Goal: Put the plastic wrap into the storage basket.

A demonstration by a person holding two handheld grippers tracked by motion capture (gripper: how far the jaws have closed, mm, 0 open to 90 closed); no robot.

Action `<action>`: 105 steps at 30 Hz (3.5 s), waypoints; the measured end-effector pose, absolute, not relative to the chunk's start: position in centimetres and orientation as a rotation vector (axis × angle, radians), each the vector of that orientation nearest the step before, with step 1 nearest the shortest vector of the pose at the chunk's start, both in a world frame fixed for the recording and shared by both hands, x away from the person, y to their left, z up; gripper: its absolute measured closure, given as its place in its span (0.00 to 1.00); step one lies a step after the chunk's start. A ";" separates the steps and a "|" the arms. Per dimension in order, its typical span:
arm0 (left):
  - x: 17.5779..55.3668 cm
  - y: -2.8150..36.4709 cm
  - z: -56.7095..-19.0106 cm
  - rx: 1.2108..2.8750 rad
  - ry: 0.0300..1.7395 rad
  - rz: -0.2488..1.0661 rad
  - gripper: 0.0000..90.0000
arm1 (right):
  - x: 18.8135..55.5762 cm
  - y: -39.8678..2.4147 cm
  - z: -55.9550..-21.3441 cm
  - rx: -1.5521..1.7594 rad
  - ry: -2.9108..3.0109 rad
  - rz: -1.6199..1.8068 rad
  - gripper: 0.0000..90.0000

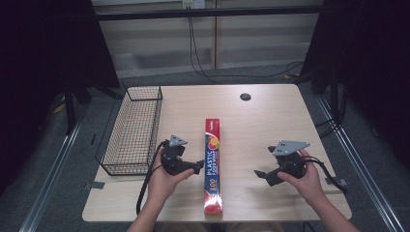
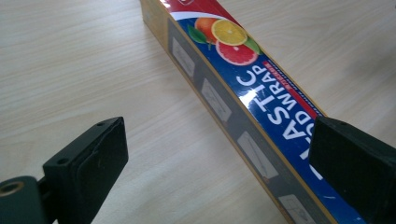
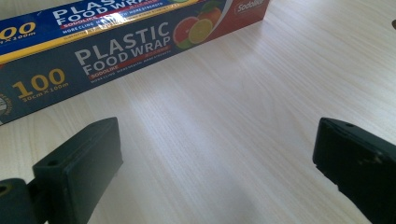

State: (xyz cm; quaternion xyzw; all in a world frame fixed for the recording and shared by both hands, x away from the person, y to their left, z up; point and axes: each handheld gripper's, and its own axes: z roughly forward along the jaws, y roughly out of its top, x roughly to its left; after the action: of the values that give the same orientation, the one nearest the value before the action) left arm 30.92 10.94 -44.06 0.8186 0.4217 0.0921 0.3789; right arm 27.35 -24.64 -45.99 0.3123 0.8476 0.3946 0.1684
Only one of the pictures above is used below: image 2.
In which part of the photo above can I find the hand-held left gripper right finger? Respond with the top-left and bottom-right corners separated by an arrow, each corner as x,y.
308,115 -> 396,224

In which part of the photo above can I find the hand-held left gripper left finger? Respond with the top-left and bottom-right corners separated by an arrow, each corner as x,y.
42,116 -> 130,224

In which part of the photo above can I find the long blue plastic wrap box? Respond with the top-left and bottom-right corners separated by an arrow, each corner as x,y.
139,0 -> 369,224

